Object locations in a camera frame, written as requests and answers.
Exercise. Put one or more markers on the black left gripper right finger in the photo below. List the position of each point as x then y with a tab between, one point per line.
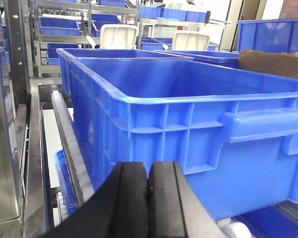
174	209

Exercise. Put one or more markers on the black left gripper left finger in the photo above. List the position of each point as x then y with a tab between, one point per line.
117	210

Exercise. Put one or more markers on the small blue bin below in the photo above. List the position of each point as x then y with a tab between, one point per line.
65	182

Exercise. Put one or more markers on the large blue plastic bin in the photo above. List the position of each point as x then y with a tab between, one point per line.
234	132

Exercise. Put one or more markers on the white roller track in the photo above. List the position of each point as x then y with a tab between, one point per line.
80	179

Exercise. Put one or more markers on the white plastic chair right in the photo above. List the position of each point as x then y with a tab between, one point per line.
185	40

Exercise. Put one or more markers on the white plastic chair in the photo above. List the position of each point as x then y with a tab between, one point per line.
118	36
185	40

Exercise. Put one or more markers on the white plastic chair left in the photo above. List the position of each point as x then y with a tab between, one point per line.
118	36

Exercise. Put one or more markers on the brown cardboard piece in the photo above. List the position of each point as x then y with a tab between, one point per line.
280	64

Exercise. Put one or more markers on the metal shelving rack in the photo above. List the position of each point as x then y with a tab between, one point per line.
70	22

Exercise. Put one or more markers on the tall blue crate right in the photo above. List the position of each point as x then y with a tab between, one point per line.
272	36

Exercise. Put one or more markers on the stainless steel cabinet frame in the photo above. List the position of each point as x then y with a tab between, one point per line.
24	207

